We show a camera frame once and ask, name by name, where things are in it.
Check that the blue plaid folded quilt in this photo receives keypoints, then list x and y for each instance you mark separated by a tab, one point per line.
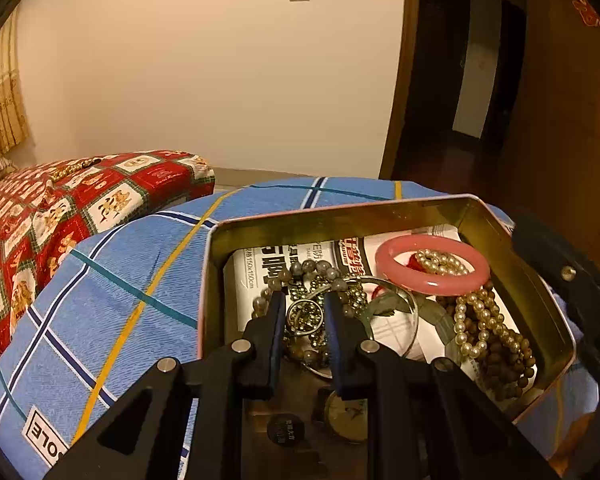
125	298

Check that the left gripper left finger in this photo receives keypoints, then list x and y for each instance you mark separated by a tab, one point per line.
183	413

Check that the wrist watch in tin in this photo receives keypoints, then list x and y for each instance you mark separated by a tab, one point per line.
345	420

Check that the brown door frame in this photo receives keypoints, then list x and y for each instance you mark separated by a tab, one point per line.
401	90

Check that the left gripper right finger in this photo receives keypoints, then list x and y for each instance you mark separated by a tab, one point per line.
425	420

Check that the brown wooden door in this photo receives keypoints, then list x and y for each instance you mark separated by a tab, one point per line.
542	155

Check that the beige curtain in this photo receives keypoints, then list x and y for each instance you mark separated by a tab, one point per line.
14	126

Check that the pink jade bangle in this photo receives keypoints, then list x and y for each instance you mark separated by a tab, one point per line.
431	265

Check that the green jade bangle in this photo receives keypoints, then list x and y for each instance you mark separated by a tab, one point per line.
419	329

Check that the silver metal bangle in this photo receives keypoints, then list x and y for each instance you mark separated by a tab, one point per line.
305	336

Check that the red door decoration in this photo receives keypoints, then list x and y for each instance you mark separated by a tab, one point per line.
587	13

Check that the red patterned bed sheet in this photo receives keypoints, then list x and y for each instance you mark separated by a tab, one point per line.
46	210

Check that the pink metal tin box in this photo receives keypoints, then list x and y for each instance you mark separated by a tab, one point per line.
316	455

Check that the printed paper in tin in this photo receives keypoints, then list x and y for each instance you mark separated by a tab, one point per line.
494	353

